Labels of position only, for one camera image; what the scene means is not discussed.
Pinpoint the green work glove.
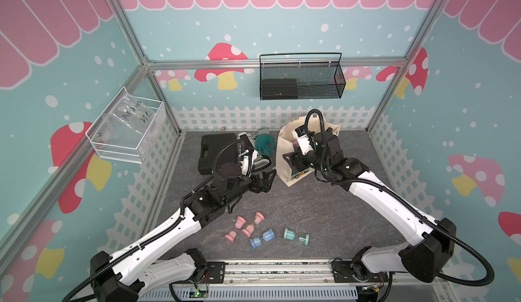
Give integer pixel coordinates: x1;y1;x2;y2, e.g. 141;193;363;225
255;128;276;157

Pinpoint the black box in basket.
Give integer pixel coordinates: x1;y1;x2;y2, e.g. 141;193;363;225
260;79;298;100

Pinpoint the black plastic tool case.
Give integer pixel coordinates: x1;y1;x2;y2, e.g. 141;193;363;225
198;132;237;175

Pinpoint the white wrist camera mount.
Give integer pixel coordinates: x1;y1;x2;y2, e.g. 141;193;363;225
240;147;258;177
293;125;315;155

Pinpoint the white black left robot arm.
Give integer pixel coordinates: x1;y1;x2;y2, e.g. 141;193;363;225
64;135;276;301

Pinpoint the green hourglass front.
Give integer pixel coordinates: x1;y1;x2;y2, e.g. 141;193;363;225
283;228;310;246

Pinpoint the pink hourglass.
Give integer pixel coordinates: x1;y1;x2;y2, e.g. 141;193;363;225
234;212;265;229
224;225;255;242

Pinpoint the black wire mesh basket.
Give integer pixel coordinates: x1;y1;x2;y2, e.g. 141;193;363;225
259;52;346;100

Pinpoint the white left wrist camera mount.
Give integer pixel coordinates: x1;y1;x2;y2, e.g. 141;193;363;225
240;147;258;177

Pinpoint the cream floral canvas tote bag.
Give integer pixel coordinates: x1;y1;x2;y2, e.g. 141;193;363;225
275;115;343;187

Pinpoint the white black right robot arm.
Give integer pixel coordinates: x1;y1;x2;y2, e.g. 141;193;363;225
276;109;495;287

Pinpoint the clear acrylic wall bin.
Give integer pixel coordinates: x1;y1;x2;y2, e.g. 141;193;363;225
85;87;166;163

